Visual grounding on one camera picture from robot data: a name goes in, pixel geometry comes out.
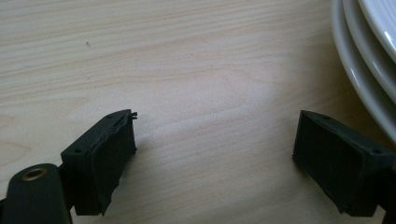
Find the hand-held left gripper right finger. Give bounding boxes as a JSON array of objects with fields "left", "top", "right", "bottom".
[{"left": 291, "top": 109, "right": 396, "bottom": 217}]

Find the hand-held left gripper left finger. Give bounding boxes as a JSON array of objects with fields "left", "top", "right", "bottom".
[{"left": 60, "top": 108, "right": 138, "bottom": 217}]

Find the white plate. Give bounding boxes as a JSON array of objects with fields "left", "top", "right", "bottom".
[
  {"left": 342, "top": 0, "right": 396, "bottom": 105},
  {"left": 357, "top": 0, "right": 396, "bottom": 64}
]

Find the stack of white plates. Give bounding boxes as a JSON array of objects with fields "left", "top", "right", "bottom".
[{"left": 331, "top": 0, "right": 396, "bottom": 145}]

